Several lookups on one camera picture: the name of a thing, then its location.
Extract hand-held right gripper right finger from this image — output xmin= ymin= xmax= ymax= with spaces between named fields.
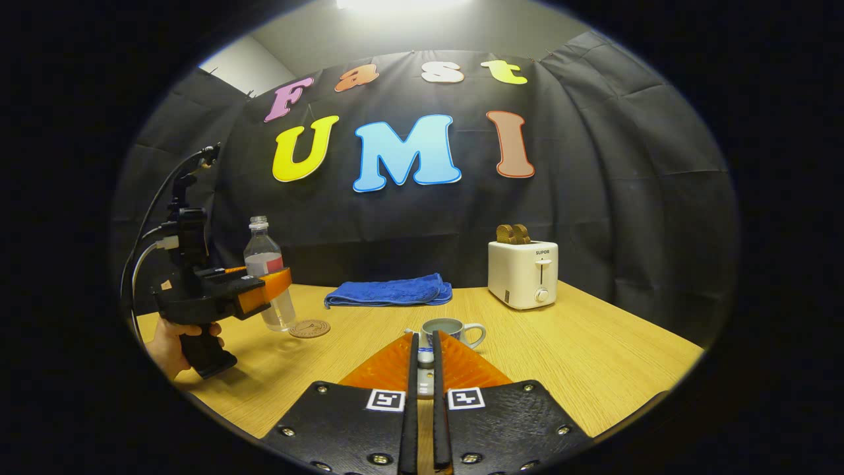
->
xmin=432 ymin=330 xmax=593 ymax=475

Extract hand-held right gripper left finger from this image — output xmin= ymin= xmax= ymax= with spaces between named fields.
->
xmin=262 ymin=332 xmax=421 ymax=475

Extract clear plastic water bottle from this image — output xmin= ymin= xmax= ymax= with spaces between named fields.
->
xmin=244 ymin=216 xmax=297 ymax=332

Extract round brown coaster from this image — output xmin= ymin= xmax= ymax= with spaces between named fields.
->
xmin=289 ymin=319 xmax=332 ymax=340

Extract white blue-patterned teacup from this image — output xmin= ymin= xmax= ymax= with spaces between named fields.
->
xmin=406 ymin=317 xmax=487 ymax=351

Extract folded blue towel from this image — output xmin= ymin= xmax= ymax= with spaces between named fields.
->
xmin=324 ymin=273 xmax=454 ymax=309

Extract cream toaster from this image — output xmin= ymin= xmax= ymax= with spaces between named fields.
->
xmin=488 ymin=240 xmax=560 ymax=311

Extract black backdrop cloth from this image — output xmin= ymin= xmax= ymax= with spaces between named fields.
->
xmin=112 ymin=30 xmax=739 ymax=347

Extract ceiling light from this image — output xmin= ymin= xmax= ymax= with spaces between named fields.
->
xmin=336 ymin=0 xmax=472 ymax=11

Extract white cable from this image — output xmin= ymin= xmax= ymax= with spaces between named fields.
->
xmin=131 ymin=236 xmax=180 ymax=319

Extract black cable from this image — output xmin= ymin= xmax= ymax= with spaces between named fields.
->
xmin=120 ymin=145 xmax=218 ymax=344

